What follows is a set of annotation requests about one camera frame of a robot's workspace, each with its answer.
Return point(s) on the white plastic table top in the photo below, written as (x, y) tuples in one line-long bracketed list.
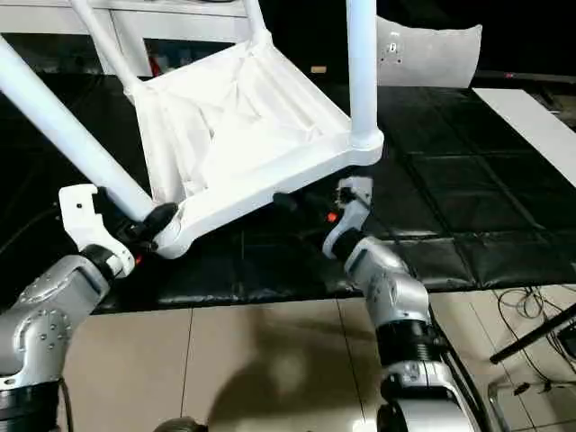
[(247, 126)]

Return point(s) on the white plastic table leg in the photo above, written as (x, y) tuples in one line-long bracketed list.
[(255, 20), (362, 67), (103, 45), (67, 126)]

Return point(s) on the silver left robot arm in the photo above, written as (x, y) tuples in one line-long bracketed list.
[(49, 306)]

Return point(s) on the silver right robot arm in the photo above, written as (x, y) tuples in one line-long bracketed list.
[(396, 288)]

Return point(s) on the black work mat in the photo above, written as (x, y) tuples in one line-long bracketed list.
[(450, 180)]

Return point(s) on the black cabinet with gold label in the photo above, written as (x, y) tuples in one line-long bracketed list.
[(306, 40)]

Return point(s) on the grey cushion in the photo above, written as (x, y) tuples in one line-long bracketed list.
[(432, 58)]

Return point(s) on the white flat panel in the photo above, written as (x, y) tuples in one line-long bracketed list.
[(526, 126)]

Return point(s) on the white sideboard with glass doors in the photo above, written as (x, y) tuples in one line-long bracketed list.
[(45, 22)]

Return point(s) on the black metal rod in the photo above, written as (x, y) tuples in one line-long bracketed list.
[(535, 333)]

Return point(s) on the black bar with red light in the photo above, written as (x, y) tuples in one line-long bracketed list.
[(526, 75)]

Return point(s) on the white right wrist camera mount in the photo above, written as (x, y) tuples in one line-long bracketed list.
[(351, 211)]

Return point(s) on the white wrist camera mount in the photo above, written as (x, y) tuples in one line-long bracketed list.
[(83, 211), (351, 211)]

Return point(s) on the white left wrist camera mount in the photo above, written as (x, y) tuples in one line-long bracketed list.
[(83, 211)]

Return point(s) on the grey metal frame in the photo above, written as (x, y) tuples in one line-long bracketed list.
[(495, 405)]

